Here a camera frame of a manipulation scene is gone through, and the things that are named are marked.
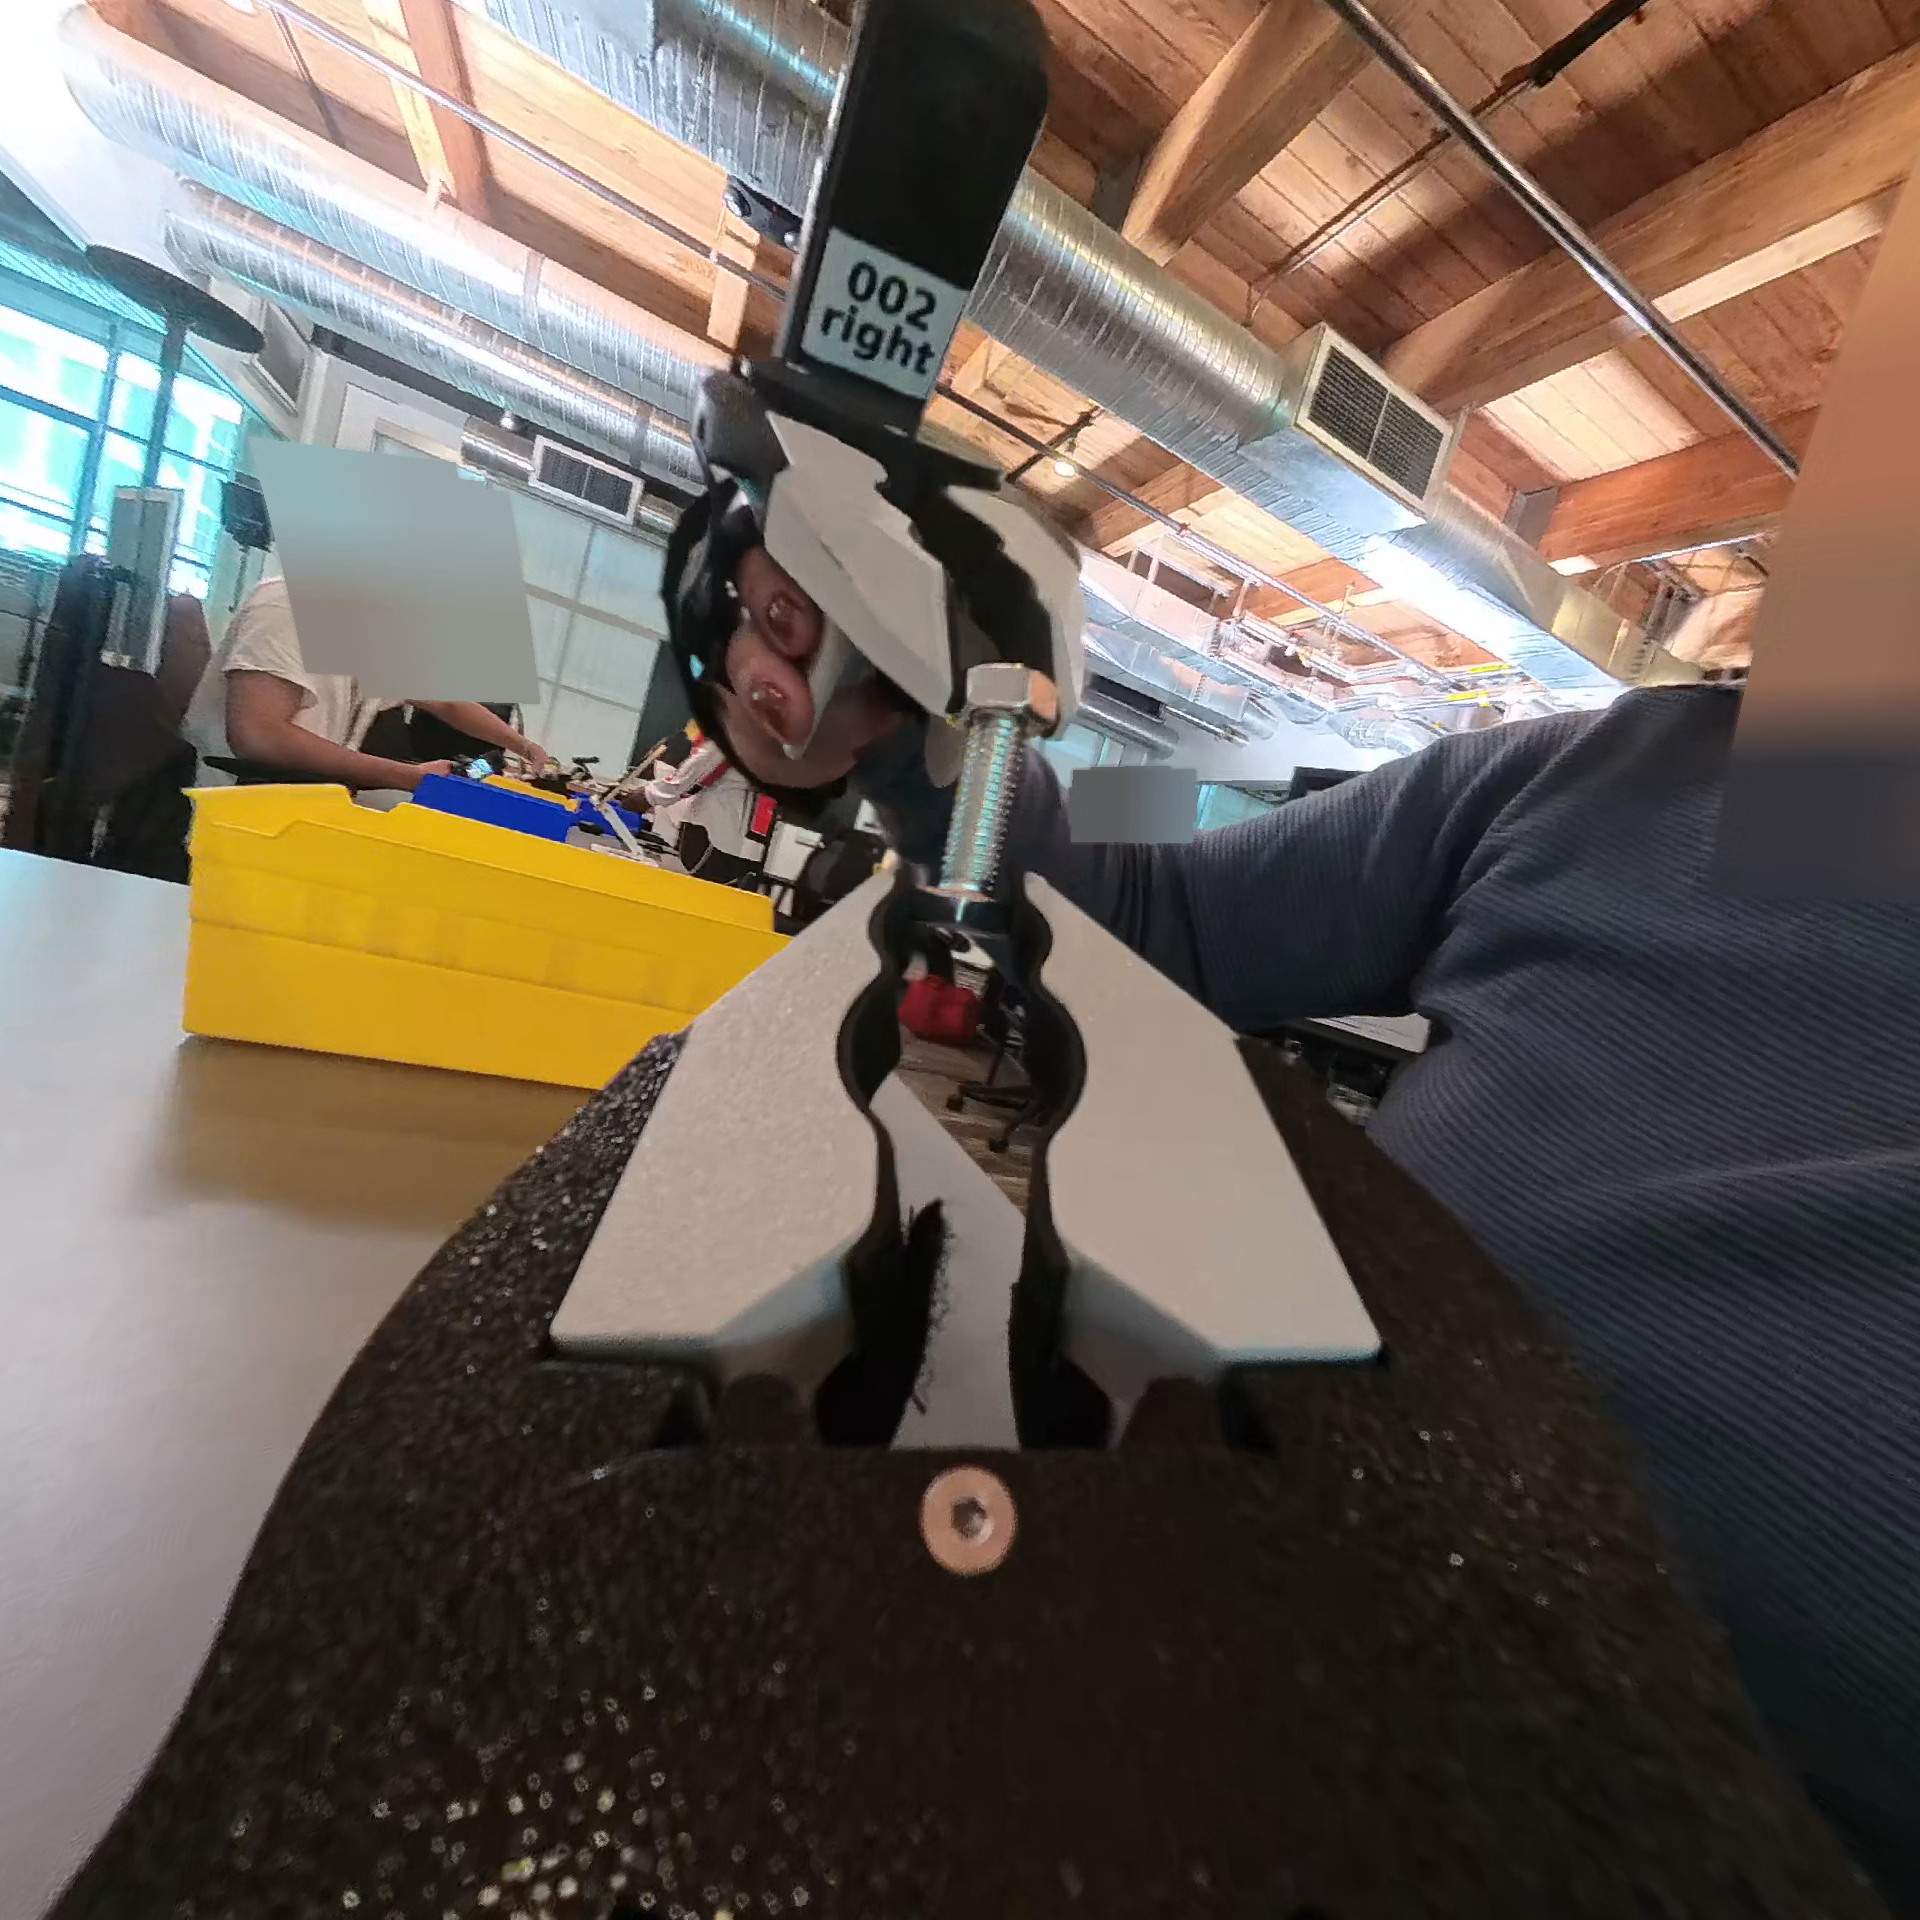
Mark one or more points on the small white duct vent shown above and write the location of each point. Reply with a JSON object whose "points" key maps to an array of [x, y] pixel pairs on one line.
{"points": [[585, 475]]}

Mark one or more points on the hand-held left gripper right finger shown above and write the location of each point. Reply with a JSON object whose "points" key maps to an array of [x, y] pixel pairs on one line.
{"points": [[1200, 1201]]}

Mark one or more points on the person's right hand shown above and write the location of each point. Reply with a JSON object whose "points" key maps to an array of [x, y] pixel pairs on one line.
{"points": [[758, 593]]}

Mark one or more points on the large silver air duct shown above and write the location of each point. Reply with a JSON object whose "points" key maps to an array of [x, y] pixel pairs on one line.
{"points": [[1126, 299]]}

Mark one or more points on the small blue plastic bin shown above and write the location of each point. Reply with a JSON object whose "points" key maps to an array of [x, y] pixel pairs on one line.
{"points": [[495, 802]]}

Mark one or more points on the silver hex nut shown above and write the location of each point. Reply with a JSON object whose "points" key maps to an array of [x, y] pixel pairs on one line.
{"points": [[960, 905]]}

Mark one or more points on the yellow plastic bin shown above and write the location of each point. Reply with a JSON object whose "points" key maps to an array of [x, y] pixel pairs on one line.
{"points": [[451, 878], [421, 1005]]}

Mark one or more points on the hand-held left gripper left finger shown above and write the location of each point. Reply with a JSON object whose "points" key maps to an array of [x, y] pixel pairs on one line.
{"points": [[720, 1171]]}

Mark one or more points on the person's right forearm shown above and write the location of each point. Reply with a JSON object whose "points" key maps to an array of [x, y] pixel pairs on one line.
{"points": [[1350, 870]]}

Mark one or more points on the slim silver air duct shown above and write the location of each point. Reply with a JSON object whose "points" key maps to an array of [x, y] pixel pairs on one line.
{"points": [[376, 224], [300, 285]]}

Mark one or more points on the red bag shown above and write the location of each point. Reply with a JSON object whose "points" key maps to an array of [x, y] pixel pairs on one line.
{"points": [[937, 1008]]}

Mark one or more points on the black round floor lamp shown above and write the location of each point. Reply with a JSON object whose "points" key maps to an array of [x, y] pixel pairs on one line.
{"points": [[172, 294]]}

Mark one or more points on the large white duct vent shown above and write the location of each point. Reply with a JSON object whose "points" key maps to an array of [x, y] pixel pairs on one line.
{"points": [[1372, 413]]}

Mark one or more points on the silver hex bolt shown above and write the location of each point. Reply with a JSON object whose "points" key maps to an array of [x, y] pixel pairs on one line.
{"points": [[984, 797]]}

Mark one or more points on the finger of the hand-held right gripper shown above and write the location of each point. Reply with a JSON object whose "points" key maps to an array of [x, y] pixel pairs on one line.
{"points": [[856, 570], [1060, 616]]}

